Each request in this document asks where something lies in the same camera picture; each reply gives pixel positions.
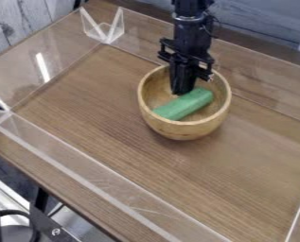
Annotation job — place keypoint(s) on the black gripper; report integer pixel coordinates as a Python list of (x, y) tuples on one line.
[(185, 52)]

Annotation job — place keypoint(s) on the green rectangular block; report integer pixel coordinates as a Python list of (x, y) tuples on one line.
[(185, 105)]

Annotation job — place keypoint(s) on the light wooden bowl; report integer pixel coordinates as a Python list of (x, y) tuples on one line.
[(154, 93)]

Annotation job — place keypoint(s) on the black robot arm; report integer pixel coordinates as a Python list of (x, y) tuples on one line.
[(190, 9)]

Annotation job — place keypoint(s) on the black table leg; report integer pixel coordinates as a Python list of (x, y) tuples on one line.
[(40, 200)]

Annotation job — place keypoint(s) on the clear acrylic enclosure wall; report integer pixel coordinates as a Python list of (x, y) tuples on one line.
[(72, 133)]

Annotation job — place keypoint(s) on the black metal bracket with screw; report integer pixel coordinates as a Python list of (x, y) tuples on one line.
[(48, 230)]

